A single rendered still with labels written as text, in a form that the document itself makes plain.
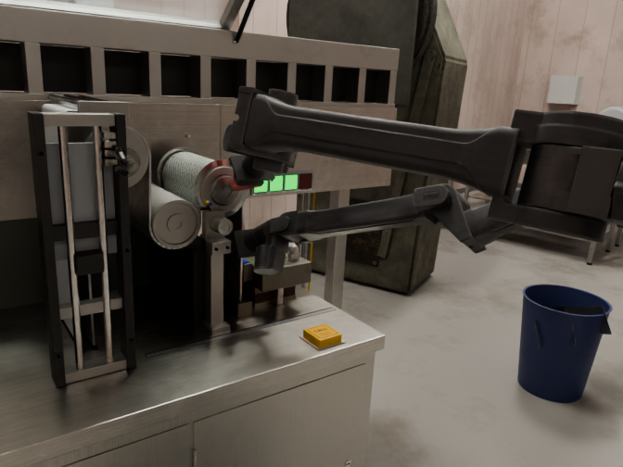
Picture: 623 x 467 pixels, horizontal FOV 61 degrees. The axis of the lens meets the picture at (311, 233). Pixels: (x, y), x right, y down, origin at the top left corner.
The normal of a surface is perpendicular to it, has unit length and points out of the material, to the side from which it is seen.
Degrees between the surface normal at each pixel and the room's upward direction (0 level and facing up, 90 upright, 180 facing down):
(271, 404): 90
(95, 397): 0
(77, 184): 90
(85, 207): 90
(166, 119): 90
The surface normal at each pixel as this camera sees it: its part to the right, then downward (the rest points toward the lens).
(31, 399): 0.05, -0.96
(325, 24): -0.51, 0.21
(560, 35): -0.70, 0.16
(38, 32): 0.58, 0.25
